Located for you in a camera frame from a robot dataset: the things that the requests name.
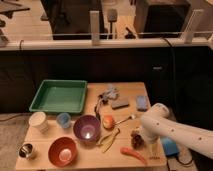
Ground dark red grape bunch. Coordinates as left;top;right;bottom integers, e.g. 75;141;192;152
131;129;144;149

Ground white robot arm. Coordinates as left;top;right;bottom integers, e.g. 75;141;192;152
140;103;213;159

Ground purple bowl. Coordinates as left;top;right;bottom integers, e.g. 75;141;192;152
73;115;101;143

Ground red bowl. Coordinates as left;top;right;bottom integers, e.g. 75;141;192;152
48;137;77;167

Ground blue box on floor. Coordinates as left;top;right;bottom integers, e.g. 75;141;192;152
161;137;179;156

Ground orange carrot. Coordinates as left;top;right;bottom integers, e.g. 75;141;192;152
120;147;147;165

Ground metal spoon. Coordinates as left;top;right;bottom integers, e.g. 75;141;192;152
115;114;137;125

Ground yellow tongs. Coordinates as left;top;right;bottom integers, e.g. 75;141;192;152
97;128;120;153

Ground blue sponge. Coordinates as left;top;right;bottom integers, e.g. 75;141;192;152
136;96;148;111

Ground red yellow apple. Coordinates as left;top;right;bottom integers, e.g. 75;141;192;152
102;115;115;130

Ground dark grey block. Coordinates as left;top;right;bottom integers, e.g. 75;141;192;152
111;99;129;109

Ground small blue cup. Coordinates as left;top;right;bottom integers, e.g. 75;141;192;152
56;113;71;129

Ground green plastic tray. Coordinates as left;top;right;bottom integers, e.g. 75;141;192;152
29;80;87;115

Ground white paper cup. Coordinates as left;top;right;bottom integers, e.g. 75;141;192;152
28;112;48;133

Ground small metal cup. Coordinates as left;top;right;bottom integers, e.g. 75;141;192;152
18;143;36;160

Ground black cable on table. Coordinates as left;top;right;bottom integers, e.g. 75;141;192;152
93;94;104;120

